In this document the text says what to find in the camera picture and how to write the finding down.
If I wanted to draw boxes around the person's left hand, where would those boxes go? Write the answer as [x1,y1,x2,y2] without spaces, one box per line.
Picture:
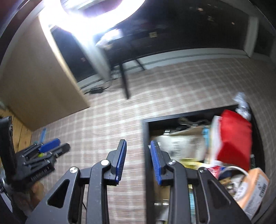
[13,182,45,217]

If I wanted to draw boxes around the blue flat plastic tag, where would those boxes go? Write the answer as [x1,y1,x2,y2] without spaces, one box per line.
[39,128,47,143]

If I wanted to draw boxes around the wooden cabinet panel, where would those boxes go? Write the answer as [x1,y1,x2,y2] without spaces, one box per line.
[1,16,89,131]

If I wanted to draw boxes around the black storage box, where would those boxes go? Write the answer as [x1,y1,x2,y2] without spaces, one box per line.
[142,104,266,223]

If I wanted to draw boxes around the black power strip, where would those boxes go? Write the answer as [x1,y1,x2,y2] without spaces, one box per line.
[84,86,109,94]

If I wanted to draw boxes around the red fabric pouch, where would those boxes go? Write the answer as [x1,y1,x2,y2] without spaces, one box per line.
[217,110,253,171]

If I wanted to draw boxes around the orange white wipes pack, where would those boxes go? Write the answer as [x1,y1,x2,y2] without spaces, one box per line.
[233,167,269,220]

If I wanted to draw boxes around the clear plastic bag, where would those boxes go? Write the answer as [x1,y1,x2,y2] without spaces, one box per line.
[233,92,251,121]

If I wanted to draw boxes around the black tripod stand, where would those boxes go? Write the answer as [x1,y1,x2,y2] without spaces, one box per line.
[104,35,145,99]

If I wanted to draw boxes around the ring light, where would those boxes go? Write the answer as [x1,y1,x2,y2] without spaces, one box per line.
[38,1,144,36]

